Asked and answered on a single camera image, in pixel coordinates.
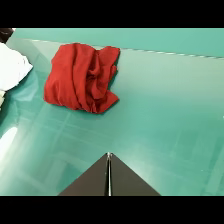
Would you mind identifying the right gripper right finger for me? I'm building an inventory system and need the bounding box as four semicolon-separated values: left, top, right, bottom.
108;152;162;197

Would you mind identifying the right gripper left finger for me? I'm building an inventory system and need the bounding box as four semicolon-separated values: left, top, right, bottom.
58;152;110;197

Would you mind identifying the red T-shirt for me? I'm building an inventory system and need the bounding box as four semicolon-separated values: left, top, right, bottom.
43;42;121;115

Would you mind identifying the white garment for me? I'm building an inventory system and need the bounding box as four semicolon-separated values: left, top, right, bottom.
0;42;34;92

